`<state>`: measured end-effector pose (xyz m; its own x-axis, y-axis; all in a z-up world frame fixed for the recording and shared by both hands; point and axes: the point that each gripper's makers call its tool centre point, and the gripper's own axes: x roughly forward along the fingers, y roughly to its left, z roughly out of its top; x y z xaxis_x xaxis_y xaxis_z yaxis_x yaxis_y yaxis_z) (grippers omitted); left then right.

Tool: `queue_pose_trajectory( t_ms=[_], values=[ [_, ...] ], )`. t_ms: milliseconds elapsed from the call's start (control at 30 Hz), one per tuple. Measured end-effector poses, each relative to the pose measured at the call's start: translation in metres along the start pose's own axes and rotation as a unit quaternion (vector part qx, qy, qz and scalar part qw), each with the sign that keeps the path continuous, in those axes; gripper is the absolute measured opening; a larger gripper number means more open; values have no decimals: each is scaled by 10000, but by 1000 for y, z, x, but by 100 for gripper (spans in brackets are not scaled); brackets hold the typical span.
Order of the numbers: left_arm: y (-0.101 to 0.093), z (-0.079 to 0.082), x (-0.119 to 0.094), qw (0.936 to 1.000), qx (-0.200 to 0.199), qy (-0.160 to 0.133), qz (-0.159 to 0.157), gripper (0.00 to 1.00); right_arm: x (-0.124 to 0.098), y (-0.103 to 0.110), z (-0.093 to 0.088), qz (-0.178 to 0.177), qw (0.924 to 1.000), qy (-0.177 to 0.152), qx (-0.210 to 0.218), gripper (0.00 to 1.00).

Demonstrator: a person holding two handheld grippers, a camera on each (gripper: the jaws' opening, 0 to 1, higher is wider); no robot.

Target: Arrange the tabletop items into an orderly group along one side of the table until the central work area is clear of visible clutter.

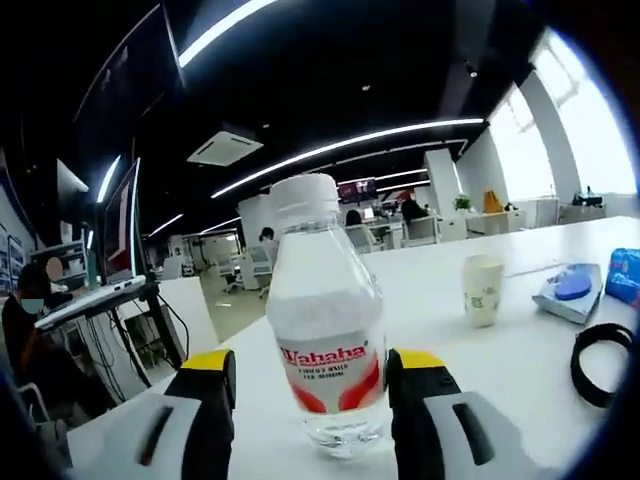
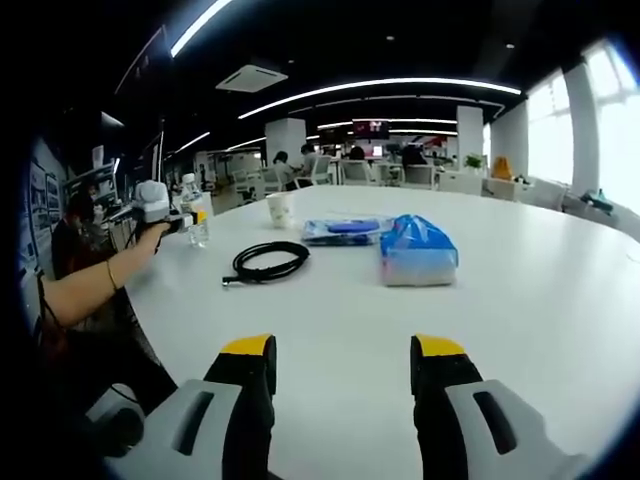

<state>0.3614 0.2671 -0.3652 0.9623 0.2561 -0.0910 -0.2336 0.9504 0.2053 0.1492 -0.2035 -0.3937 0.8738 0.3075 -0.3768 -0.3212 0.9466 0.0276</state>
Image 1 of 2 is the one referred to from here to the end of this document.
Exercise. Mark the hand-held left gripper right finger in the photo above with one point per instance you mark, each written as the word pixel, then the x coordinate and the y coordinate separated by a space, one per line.
pixel 420 410

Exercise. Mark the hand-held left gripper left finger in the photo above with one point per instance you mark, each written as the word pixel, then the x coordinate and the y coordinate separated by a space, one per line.
pixel 200 410

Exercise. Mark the white paper cup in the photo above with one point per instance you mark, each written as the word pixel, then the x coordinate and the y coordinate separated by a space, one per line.
pixel 482 290

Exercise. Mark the clear water bottle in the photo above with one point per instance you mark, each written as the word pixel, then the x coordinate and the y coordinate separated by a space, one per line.
pixel 325 300

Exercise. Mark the clear packet with blue disc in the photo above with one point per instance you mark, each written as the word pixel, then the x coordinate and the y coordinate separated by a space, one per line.
pixel 575 287

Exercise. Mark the blue tissue pack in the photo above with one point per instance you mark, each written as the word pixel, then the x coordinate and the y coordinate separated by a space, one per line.
pixel 622 277

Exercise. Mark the white table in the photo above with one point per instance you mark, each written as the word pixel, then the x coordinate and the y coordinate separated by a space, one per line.
pixel 525 360

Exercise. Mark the white office chair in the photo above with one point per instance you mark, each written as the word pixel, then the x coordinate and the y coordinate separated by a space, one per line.
pixel 360 239
pixel 424 231

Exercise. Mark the open laptop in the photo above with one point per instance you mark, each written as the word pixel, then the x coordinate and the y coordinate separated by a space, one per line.
pixel 122 225

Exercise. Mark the white storage shelf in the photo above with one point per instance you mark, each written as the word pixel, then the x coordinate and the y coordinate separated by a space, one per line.
pixel 65 255

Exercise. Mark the potted green plant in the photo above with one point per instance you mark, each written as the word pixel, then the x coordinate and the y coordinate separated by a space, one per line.
pixel 462 202

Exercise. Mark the yellow bag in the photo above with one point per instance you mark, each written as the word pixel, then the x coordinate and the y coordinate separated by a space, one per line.
pixel 492 201

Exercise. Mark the ceiling air conditioner vent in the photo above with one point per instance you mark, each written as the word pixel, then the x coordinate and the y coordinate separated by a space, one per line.
pixel 225 149

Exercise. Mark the curved ceiling light strip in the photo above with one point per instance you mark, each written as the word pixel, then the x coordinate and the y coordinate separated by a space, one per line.
pixel 350 142

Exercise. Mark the large black hanging screen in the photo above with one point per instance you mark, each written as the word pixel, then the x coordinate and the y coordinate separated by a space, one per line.
pixel 140 75

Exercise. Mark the straight ceiling light strip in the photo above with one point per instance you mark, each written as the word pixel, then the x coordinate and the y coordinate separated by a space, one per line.
pixel 225 27

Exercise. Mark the wall television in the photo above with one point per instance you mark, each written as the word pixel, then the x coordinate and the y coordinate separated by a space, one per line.
pixel 356 190

